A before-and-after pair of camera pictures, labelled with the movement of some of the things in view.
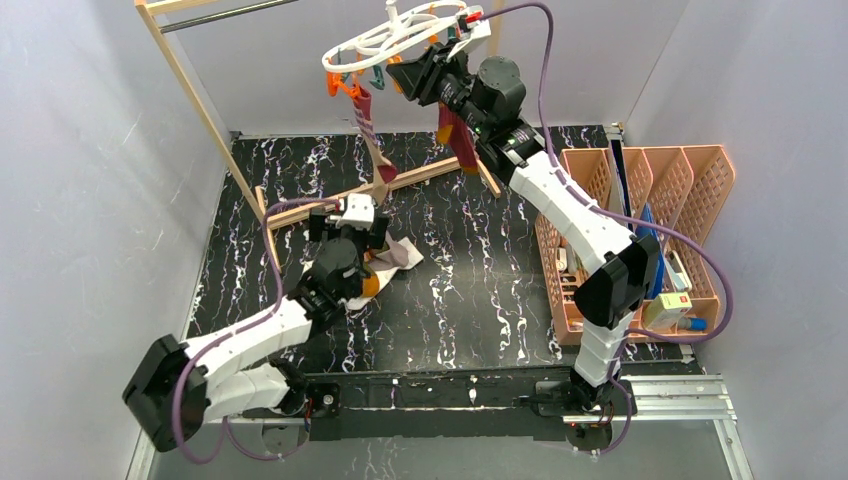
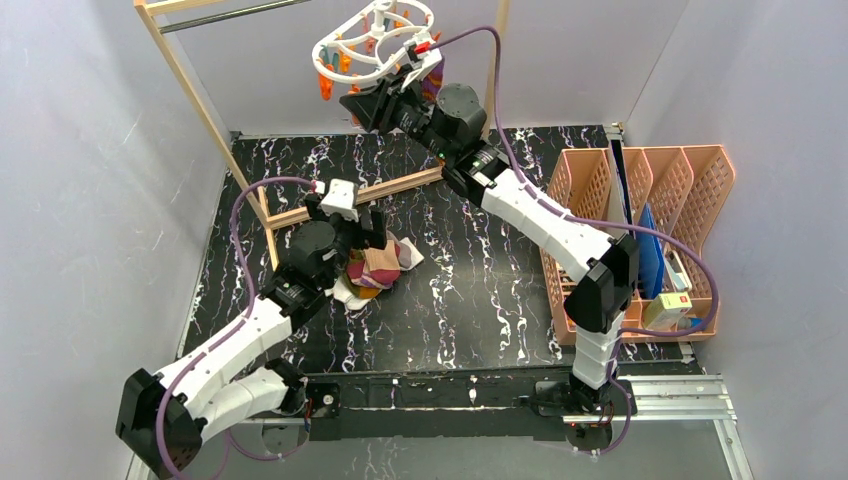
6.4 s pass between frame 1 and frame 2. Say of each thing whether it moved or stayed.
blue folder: stayed
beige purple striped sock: moved
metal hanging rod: stayed
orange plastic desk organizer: stayed
